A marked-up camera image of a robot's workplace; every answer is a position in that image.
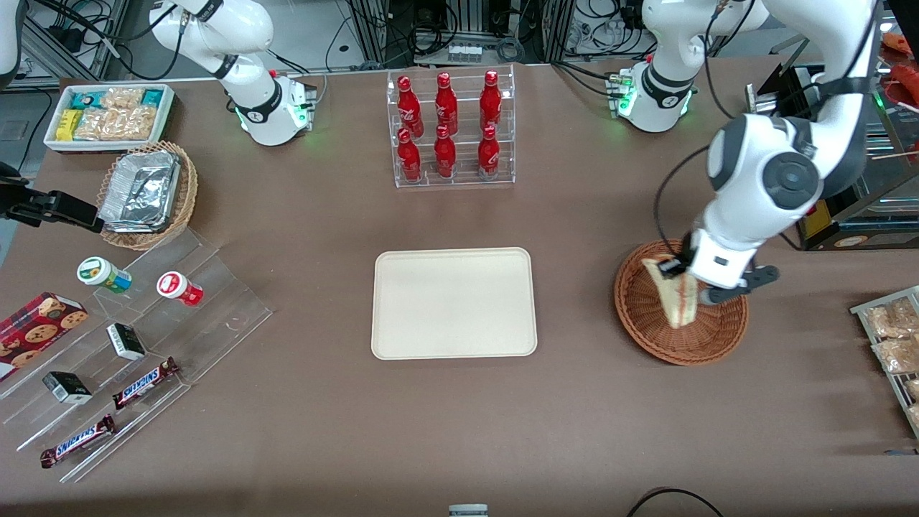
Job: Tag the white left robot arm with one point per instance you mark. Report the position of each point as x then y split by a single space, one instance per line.
782 179

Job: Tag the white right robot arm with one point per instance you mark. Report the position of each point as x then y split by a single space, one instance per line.
244 43

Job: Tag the clear bag brown snacks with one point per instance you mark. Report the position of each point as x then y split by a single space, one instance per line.
899 355
894 319
915 415
913 389

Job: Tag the small black box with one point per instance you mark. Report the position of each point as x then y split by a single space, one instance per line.
126 342
67 388

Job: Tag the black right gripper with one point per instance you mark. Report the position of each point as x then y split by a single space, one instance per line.
37 206

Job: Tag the red cookie box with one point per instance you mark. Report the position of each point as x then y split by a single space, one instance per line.
36 330

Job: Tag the stacked aluminium foil trays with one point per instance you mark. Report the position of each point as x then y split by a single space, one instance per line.
140 190

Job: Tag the grey device edge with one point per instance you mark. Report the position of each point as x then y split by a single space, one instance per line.
468 510

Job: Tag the yellow snack packet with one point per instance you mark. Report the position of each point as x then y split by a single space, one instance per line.
68 126

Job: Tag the red lidded cup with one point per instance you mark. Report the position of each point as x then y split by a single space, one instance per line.
174 286

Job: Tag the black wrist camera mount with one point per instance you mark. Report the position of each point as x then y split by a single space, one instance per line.
750 280

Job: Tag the snickers chocolate bar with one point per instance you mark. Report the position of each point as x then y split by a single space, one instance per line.
77 441
143 384

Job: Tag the red cola bottle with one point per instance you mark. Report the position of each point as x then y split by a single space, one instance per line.
408 158
446 106
488 152
444 154
490 102
408 108

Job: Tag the clear acrylic stepped display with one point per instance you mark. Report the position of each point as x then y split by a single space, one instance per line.
215 301

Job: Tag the clear acrylic bottle rack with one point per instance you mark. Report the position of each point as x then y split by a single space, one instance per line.
467 179

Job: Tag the grey power strip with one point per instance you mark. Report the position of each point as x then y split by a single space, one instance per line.
464 52

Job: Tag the teal snack packet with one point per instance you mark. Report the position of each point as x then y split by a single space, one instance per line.
153 98
86 99

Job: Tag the clear bag beige snacks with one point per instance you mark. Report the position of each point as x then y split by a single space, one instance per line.
122 98
93 126
135 123

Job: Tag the cream plastic tray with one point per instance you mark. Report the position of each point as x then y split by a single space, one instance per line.
452 301

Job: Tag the white plastic bin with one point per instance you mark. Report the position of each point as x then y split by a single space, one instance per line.
166 118

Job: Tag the orange food item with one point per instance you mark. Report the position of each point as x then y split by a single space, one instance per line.
901 42

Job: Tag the triangular sandwich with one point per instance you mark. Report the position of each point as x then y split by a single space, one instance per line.
678 305

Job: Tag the brown wicker basket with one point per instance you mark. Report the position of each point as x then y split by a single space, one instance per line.
646 323

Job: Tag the black metal appliance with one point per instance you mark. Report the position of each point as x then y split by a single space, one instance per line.
815 219

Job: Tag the tan wicker basket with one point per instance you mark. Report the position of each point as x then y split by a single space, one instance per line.
188 190

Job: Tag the green lidded cup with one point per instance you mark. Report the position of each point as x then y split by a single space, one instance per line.
97 271

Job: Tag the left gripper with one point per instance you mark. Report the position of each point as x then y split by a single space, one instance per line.
683 259

